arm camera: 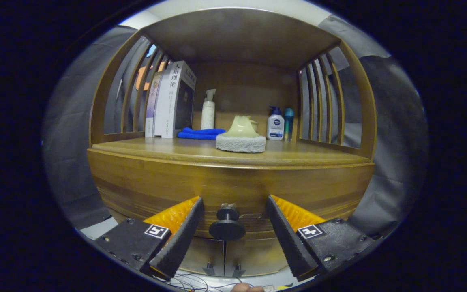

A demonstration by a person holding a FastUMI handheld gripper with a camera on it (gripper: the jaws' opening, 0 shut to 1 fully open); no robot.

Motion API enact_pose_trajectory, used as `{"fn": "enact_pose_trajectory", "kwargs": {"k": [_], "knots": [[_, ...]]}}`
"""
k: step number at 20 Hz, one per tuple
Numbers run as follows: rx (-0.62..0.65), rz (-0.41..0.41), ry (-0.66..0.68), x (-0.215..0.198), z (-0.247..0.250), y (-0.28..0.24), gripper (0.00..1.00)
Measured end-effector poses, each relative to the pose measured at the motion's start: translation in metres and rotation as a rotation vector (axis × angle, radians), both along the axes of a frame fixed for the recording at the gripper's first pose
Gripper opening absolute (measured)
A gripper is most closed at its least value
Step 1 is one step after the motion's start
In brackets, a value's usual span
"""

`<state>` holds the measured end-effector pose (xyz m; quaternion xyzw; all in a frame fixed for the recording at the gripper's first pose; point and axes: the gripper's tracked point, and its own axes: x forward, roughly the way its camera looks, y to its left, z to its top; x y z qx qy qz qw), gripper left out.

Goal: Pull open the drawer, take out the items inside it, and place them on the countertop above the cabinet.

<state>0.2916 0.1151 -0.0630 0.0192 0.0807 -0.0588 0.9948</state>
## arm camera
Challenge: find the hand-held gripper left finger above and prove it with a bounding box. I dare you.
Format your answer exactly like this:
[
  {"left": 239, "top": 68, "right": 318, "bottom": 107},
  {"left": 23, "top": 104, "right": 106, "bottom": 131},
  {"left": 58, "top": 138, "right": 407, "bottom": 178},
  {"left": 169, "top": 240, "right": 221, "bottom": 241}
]
[{"left": 94, "top": 196, "right": 205, "bottom": 281}]

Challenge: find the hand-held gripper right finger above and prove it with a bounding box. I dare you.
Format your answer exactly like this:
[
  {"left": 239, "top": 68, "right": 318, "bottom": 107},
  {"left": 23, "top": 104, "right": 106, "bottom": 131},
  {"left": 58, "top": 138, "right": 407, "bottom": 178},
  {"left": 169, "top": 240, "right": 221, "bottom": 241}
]
[{"left": 266, "top": 195, "right": 376, "bottom": 282}]

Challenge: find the black round drawer knob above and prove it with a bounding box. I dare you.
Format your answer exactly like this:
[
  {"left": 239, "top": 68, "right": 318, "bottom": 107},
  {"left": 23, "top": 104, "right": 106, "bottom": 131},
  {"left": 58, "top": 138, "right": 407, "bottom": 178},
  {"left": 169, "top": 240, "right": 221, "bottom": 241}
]
[{"left": 208, "top": 204, "right": 246, "bottom": 241}]

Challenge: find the wooden drawer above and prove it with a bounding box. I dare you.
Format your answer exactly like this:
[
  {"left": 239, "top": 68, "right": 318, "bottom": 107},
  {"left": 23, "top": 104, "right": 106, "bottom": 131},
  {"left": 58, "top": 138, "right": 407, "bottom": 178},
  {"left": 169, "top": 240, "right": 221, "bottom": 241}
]
[{"left": 89, "top": 160, "right": 375, "bottom": 240}]

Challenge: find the pale green handled sponge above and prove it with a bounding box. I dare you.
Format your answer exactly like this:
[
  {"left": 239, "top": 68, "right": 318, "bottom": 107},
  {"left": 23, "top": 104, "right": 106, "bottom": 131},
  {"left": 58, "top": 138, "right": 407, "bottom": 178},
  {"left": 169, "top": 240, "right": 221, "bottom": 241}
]
[{"left": 216, "top": 115, "right": 266, "bottom": 154}]

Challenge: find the wooden countertop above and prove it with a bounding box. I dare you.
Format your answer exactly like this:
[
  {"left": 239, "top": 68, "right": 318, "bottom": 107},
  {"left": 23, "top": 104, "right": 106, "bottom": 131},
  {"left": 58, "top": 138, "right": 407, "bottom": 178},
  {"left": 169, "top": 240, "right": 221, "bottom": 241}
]
[{"left": 88, "top": 136, "right": 376, "bottom": 170}]

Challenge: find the wooden cabinet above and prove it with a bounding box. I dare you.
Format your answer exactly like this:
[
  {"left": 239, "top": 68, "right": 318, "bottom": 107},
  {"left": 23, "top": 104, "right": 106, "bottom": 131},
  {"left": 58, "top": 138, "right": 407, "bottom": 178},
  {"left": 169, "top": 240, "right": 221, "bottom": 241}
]
[{"left": 87, "top": 8, "right": 378, "bottom": 278}]

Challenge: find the blue cloth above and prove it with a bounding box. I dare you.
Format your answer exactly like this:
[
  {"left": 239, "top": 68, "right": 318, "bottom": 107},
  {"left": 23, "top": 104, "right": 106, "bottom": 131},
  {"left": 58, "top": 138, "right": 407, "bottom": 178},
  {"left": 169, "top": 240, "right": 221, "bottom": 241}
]
[{"left": 177, "top": 127, "right": 227, "bottom": 140}]

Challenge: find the white lotion bottle blue cap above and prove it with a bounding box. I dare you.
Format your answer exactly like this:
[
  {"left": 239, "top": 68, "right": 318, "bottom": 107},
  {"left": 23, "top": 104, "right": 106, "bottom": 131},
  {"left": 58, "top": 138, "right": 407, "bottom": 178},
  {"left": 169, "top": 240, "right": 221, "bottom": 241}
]
[{"left": 266, "top": 106, "right": 285, "bottom": 141}]

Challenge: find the teal bottle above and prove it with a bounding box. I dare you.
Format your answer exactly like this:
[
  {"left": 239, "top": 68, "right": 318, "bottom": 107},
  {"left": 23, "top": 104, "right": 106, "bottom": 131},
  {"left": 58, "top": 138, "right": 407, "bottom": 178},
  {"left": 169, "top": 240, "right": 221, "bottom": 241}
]
[{"left": 284, "top": 107, "right": 295, "bottom": 142}]

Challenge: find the white pump bottle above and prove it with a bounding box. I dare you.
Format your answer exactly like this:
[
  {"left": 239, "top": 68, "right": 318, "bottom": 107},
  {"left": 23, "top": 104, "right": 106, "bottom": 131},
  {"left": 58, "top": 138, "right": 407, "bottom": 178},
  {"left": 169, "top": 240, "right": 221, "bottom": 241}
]
[{"left": 201, "top": 89, "right": 217, "bottom": 130}]

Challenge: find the thick book with portrait cover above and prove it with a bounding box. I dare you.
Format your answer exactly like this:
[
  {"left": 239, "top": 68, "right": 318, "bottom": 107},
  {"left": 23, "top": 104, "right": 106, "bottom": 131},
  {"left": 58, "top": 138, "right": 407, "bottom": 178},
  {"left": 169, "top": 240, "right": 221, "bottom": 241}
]
[{"left": 161, "top": 61, "right": 197, "bottom": 139}]

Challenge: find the tangle of thin cables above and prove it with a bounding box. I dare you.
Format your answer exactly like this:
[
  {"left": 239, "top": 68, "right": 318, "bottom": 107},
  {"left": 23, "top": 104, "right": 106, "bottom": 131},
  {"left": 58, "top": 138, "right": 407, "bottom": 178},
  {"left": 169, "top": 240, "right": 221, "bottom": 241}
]
[{"left": 165, "top": 272, "right": 251, "bottom": 292}]

